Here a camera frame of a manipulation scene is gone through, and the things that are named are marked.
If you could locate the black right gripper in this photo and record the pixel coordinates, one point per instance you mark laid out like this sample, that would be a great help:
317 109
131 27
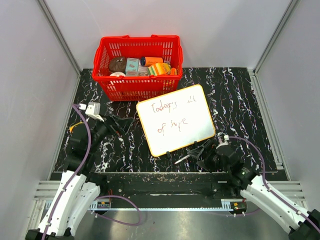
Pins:
208 147

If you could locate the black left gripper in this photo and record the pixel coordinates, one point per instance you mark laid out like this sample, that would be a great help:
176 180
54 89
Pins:
122 125

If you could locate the red capped whiteboard marker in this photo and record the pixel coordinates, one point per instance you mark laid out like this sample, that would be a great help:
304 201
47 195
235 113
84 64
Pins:
182 159

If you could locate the yellow framed whiteboard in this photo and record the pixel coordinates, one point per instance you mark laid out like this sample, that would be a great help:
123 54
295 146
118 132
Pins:
176 120

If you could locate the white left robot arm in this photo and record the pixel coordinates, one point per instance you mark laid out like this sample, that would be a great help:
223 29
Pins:
79 186

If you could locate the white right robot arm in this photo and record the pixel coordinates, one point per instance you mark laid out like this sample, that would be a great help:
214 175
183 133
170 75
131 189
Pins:
298 222

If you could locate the white round container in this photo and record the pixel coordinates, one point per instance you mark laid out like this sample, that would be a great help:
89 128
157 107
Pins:
117 74

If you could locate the orange juice carton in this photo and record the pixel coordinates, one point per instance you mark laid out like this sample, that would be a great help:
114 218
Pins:
74 125

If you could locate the pink small box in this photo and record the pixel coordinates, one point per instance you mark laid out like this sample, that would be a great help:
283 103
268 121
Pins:
136 74

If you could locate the red plastic shopping basket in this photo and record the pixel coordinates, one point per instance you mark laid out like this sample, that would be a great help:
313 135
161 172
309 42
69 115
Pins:
137 88

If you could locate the brown round bread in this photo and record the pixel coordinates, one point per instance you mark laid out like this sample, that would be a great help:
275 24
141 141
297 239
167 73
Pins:
118 64

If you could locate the teal small box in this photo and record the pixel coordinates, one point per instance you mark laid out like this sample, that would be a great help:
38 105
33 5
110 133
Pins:
132 64

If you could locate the orange yellow snack box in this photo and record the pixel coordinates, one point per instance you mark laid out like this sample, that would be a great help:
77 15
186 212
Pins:
159 69

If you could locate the orange cylindrical can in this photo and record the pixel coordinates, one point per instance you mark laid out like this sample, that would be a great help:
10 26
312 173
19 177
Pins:
147 61

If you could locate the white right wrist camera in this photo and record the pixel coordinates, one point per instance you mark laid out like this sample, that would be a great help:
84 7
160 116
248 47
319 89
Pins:
223 140

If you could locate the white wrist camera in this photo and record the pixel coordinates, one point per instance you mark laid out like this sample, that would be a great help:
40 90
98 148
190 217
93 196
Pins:
93 111
223 140

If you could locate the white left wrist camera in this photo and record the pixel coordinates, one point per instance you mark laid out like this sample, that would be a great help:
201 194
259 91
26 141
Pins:
93 111

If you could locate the grey cable duct rail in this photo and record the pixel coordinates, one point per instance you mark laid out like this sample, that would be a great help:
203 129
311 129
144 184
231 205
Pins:
163 203

